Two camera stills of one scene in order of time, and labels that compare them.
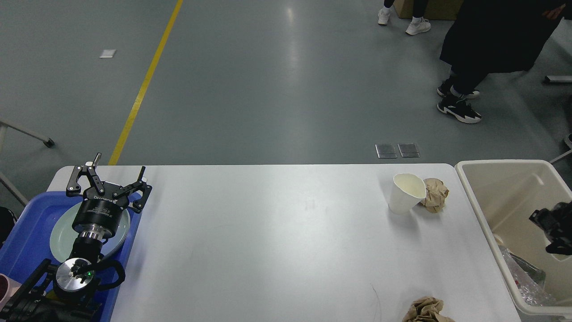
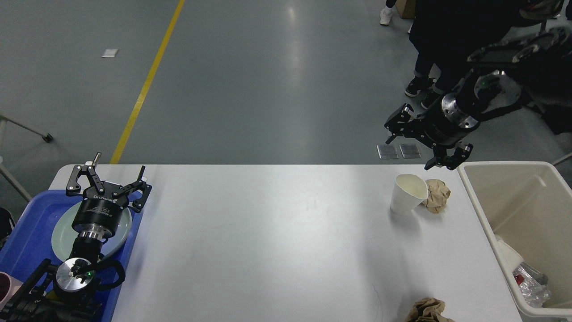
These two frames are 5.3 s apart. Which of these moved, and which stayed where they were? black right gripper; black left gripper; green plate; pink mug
Moved: black right gripper
Stayed: black left gripper; pink mug; green plate
